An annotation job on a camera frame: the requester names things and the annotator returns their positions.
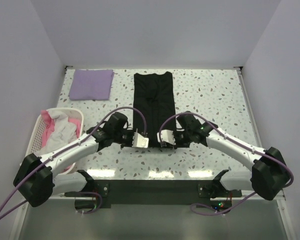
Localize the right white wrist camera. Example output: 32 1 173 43
157 129 176 147

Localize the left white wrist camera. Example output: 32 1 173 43
132 130 149 149

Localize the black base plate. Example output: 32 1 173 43
65 180 242 210

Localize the aluminium frame rail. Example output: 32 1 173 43
48 187 285 200

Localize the pink t shirt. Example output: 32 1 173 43
40 109 82 173

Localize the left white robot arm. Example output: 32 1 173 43
13 112 137 207

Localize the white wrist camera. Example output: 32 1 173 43
132 130 149 149
157 129 176 147

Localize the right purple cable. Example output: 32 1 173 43
157 112 295 216

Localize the black t shirt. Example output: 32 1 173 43
133 71 176 148

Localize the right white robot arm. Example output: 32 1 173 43
174 111 294 201

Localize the purple cable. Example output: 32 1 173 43
0 106 148 224
157 112 295 216

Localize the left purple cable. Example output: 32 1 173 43
0 106 148 224

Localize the folded purple t shirt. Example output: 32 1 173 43
68 69 115 101

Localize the white laundry basket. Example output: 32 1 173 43
24 108 85 176

